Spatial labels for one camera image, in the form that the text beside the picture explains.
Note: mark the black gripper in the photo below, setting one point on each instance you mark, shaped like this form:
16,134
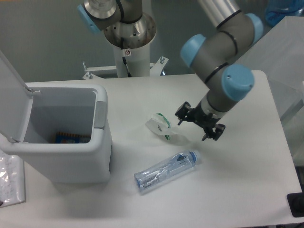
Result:
206,121

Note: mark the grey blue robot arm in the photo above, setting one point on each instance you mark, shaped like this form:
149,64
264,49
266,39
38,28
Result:
130,31

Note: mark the clear crushed plastic bottle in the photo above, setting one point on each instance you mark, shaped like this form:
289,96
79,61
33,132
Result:
167,169

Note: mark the white trash can lid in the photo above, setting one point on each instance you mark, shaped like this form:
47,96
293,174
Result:
10,83

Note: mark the white pedestal base bracket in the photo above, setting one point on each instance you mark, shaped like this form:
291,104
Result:
155,69

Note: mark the paper sheet in sleeve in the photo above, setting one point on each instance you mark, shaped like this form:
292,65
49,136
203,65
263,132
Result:
12,180

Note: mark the translucent white storage box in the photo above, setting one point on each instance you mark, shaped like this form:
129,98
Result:
280,55

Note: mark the white plastic trash can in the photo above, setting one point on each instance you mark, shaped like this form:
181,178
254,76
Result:
61,130

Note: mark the white green plastic wrapper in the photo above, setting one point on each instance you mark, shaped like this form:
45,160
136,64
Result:
162,127

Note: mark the blue water jug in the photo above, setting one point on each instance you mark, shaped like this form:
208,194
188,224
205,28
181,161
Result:
276,10

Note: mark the blue orange snack packet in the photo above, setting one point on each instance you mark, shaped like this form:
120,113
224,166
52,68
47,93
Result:
62,137

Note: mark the black device at edge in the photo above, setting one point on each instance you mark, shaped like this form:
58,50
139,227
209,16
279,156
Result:
296,204

